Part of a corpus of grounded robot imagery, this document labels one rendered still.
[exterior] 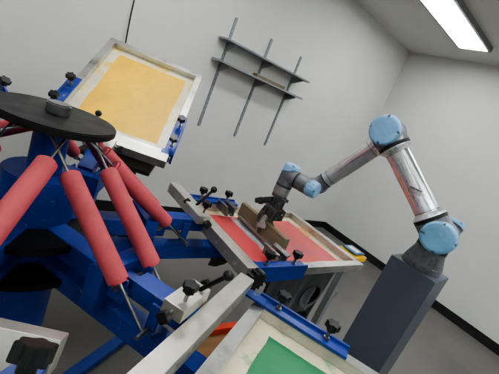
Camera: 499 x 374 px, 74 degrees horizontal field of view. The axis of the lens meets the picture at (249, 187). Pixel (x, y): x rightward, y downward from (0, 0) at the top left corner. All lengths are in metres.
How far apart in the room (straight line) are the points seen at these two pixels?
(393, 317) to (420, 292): 0.15
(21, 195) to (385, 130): 1.12
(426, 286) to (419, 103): 4.15
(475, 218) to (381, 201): 1.21
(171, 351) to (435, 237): 0.92
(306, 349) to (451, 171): 4.13
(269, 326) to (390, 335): 0.59
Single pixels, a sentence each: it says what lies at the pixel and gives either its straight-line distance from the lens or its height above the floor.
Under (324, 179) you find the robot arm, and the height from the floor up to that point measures 1.34.
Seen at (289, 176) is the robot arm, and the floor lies 1.30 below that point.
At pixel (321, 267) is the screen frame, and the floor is 0.99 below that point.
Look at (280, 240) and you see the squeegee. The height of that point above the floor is 1.03.
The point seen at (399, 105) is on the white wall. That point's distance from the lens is 5.48.
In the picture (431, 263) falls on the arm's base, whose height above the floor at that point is 1.24.
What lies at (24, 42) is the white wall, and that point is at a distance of 3.03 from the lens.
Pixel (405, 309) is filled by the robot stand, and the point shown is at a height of 1.05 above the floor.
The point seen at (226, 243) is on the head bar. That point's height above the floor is 1.04.
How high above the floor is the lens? 1.56
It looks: 15 degrees down
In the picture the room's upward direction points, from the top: 23 degrees clockwise
